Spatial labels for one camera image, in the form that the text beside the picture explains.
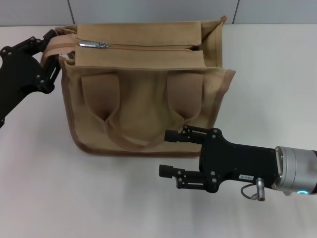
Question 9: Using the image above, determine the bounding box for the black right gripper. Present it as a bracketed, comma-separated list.
[158, 124, 283, 194]

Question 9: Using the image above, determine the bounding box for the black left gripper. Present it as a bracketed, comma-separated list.
[0, 29, 62, 128]

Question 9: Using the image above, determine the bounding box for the silver metal zipper pull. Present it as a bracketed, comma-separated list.
[78, 40, 109, 50]

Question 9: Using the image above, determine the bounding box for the khaki canvas food bag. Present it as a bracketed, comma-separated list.
[41, 15, 236, 157]

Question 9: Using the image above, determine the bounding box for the right gripper connector cable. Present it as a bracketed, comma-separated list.
[239, 177, 266, 200]

